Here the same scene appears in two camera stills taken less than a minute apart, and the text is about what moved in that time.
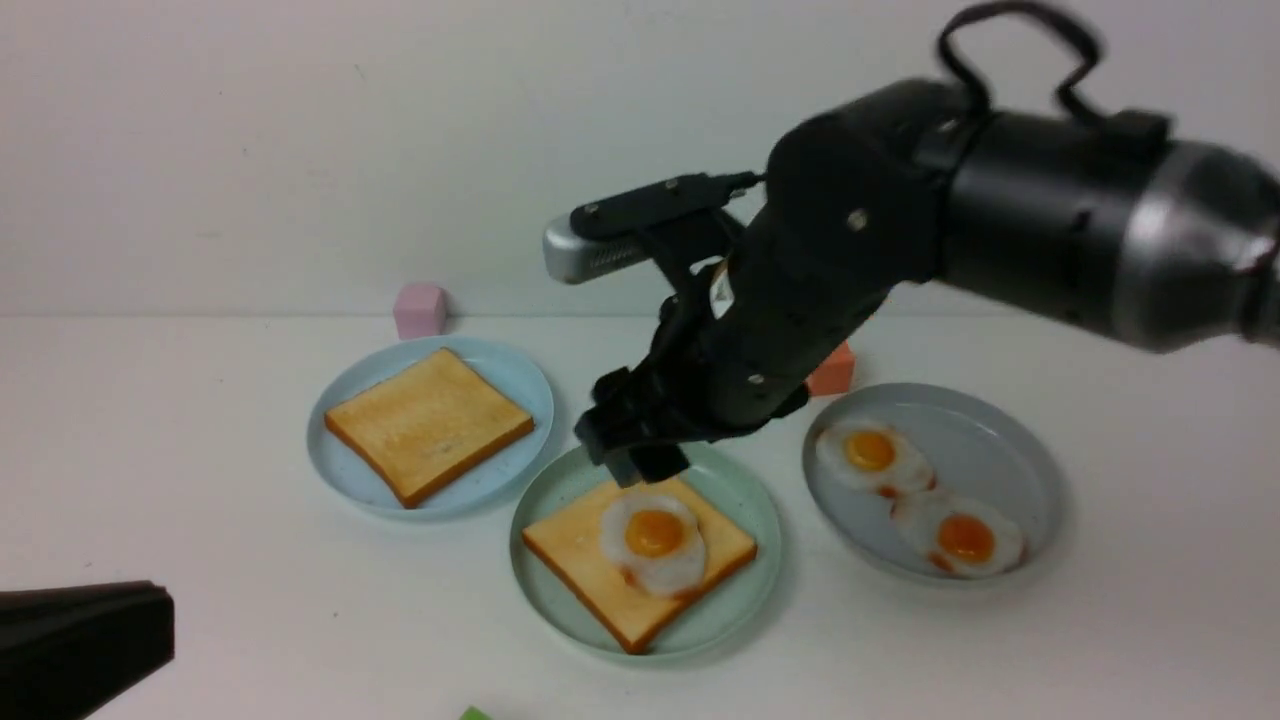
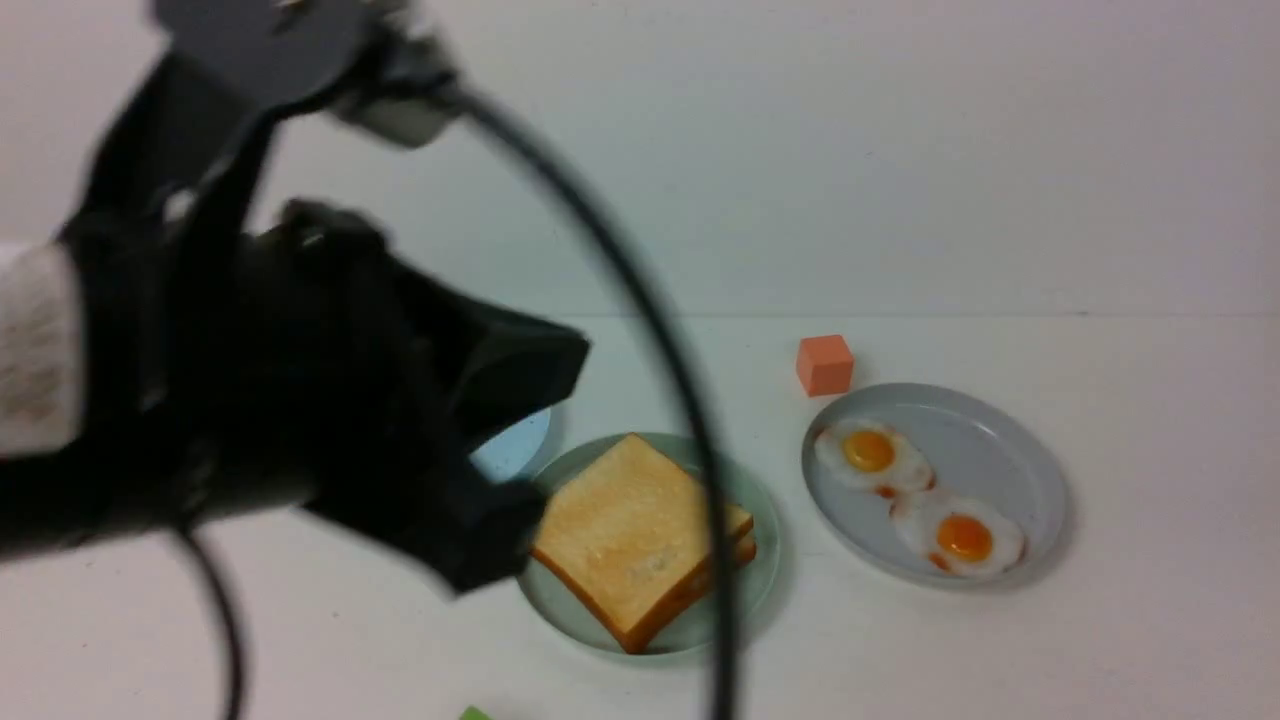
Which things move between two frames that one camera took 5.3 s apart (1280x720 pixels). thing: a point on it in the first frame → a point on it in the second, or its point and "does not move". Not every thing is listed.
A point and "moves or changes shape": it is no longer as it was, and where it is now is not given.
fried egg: x=876 y=457 does not move
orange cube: x=835 y=374 does not move
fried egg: x=960 y=536 does not move
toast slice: x=571 y=545 → x=691 y=566
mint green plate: x=578 y=476 does not move
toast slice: x=423 y=425 moves or changes shape
